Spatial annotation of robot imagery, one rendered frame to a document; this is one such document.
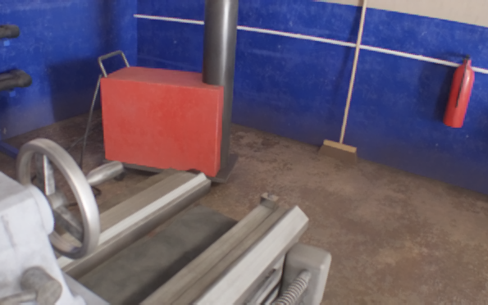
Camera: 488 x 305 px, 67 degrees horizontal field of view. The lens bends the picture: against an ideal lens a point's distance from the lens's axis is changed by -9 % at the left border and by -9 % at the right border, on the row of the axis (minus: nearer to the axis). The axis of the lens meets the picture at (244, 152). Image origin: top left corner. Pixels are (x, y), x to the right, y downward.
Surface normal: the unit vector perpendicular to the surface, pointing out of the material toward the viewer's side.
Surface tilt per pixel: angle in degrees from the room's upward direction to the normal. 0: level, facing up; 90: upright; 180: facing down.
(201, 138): 90
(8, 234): 82
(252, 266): 36
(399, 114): 90
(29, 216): 82
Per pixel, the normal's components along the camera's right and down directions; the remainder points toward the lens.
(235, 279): 0.55, -0.58
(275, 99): -0.52, 0.32
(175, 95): -0.20, 0.39
